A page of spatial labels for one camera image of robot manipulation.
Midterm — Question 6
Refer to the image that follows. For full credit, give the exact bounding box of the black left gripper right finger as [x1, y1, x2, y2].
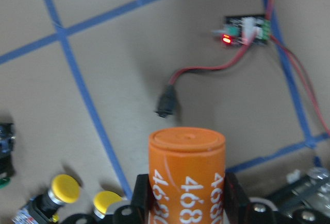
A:
[224, 173, 250, 224]

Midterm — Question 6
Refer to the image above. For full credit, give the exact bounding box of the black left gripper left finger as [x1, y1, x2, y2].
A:
[131, 174, 151, 223]

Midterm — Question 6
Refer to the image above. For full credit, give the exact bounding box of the orange cylinder with white numbers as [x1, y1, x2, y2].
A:
[148, 127, 225, 223]

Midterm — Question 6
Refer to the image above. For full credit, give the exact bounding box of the green push button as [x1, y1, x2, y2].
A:
[1, 123, 15, 188]

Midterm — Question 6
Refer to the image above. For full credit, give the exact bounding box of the yellow push button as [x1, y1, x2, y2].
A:
[12, 174, 80, 223]
[93, 191, 123, 222]

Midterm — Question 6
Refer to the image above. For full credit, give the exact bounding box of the green conveyor belt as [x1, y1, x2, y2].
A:
[266, 167, 329, 217]

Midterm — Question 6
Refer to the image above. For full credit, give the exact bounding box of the black barrel power connector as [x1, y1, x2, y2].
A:
[155, 84, 177, 118]

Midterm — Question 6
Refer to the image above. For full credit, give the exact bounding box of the small controller circuit board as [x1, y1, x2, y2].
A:
[211, 14, 271, 46]

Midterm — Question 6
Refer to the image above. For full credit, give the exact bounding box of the red black power wire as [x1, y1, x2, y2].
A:
[169, 0, 330, 134]

